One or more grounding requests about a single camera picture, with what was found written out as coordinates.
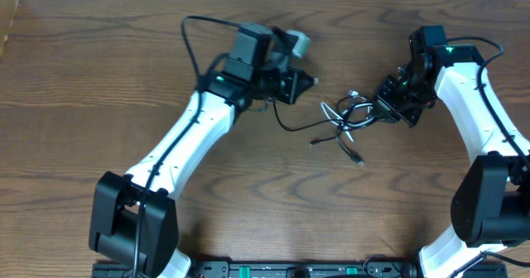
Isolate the black usb cable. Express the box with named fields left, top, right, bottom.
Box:
left=271, top=93, right=380, bottom=166

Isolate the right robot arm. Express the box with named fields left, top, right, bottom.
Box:
left=373, top=26, right=529, bottom=277

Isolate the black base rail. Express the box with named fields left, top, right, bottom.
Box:
left=91, top=258, right=508, bottom=278

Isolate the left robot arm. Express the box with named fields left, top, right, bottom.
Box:
left=89, top=22, right=316, bottom=277

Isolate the white usb cable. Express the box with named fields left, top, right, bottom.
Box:
left=320, top=89, right=376, bottom=143

